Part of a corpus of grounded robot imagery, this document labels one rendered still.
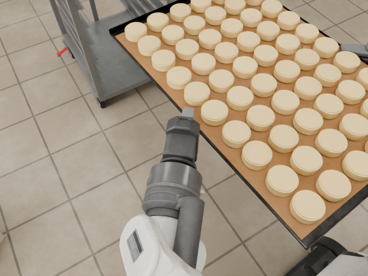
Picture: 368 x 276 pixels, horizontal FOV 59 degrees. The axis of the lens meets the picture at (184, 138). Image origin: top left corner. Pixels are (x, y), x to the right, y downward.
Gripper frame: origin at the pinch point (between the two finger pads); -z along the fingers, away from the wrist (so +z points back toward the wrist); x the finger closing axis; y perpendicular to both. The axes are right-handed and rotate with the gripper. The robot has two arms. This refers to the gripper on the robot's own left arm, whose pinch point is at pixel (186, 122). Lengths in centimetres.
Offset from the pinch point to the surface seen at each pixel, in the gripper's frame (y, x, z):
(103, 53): 66, -85, -104
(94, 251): 40, -100, 4
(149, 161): 25, -100, -45
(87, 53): 57, -55, -71
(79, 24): 56, -39, -71
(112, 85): 53, -85, -80
